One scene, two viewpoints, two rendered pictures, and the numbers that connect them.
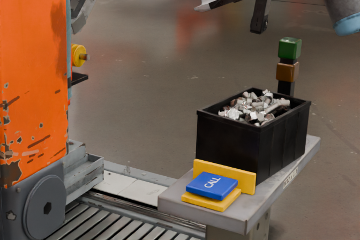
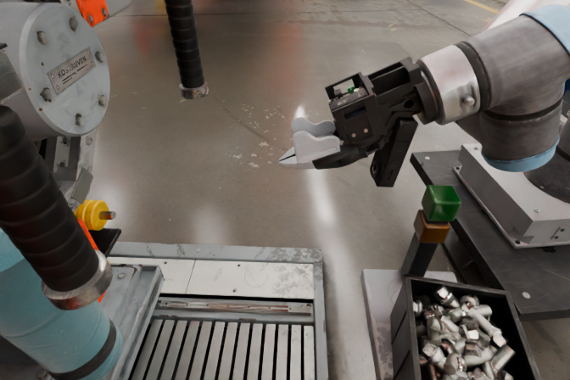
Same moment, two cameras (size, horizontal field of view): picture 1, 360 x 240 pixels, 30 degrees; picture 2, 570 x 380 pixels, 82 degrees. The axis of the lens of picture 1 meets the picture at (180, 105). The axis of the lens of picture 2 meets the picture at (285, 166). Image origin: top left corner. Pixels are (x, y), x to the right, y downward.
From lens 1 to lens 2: 1.17 m
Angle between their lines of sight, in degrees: 28
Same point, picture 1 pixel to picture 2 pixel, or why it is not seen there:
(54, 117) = not seen: outside the picture
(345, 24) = (528, 164)
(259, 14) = (396, 165)
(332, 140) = not seen: hidden behind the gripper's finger
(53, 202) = not seen: outside the picture
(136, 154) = (172, 206)
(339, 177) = (335, 180)
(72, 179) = (138, 320)
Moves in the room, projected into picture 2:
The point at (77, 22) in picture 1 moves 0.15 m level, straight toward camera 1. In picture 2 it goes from (81, 186) to (95, 245)
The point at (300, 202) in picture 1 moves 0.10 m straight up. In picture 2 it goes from (325, 219) to (326, 201)
